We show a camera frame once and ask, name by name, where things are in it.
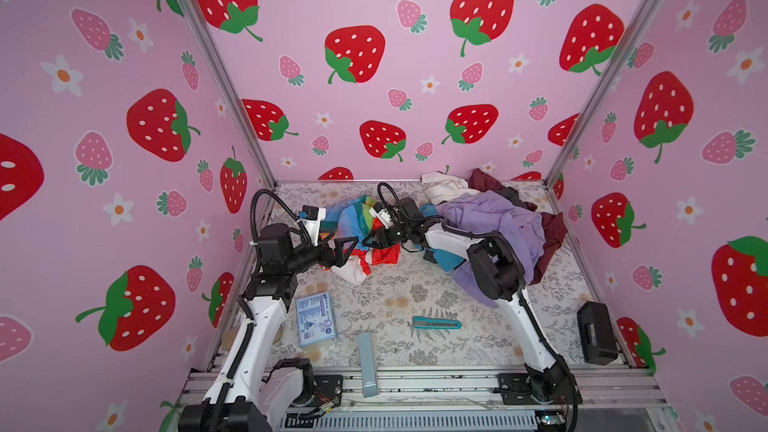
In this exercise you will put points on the white cream cloth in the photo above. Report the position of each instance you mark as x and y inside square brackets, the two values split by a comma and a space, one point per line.
[440, 187]

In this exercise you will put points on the blue white packet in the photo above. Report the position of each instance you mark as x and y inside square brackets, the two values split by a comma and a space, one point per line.
[315, 319]

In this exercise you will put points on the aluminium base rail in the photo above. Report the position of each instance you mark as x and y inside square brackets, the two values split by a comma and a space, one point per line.
[614, 398]

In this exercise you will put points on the teal blue cloth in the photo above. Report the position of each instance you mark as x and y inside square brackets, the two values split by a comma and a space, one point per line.
[447, 261]

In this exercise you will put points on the aluminium corner frame post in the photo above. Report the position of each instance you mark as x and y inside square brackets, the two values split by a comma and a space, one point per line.
[634, 31]

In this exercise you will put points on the bright red cloth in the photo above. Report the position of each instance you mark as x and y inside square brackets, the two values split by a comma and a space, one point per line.
[367, 258]

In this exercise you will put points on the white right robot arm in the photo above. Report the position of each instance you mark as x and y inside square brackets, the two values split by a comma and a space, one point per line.
[499, 274]

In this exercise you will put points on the aluminium left corner post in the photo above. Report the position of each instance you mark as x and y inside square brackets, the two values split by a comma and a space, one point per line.
[199, 28]

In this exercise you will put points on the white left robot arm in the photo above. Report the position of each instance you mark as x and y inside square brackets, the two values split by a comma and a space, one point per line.
[244, 397]

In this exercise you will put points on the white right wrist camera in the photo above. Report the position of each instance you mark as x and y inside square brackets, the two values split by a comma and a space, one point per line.
[381, 213]

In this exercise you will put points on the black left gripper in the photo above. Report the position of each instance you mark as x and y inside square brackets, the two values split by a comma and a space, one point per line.
[326, 262]

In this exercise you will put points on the rainbow striped cloth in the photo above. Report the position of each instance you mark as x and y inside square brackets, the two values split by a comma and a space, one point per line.
[352, 218]

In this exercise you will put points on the light blue rectangular bar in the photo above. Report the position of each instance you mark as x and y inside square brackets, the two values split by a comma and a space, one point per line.
[368, 365]

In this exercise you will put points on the black box device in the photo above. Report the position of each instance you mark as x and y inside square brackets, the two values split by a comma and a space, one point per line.
[596, 334]

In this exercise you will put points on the dark maroon cloth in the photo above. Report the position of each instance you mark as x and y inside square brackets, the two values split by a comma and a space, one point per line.
[553, 226]

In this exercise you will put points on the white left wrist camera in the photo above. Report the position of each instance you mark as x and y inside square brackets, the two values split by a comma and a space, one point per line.
[311, 218]

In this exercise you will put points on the teal utility knife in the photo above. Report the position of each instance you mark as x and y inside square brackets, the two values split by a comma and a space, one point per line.
[429, 323]

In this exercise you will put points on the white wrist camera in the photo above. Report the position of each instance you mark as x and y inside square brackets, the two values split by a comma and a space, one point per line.
[311, 218]
[381, 213]

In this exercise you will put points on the lavender purple cloth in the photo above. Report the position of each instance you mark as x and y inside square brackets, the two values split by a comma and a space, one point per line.
[483, 213]

